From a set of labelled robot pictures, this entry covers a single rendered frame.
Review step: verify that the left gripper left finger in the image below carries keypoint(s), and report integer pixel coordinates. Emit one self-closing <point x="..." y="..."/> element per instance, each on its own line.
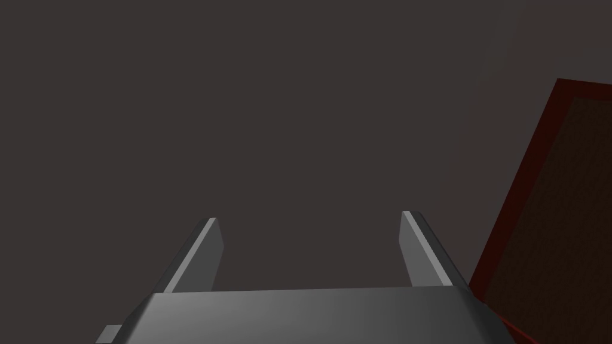
<point x="198" y="263"/>

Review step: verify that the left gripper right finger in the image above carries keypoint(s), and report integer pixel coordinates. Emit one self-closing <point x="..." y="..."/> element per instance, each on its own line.
<point x="423" y="260"/>

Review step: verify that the dark red framed door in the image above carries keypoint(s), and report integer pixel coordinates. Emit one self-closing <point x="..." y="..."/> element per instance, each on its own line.
<point x="554" y="220"/>

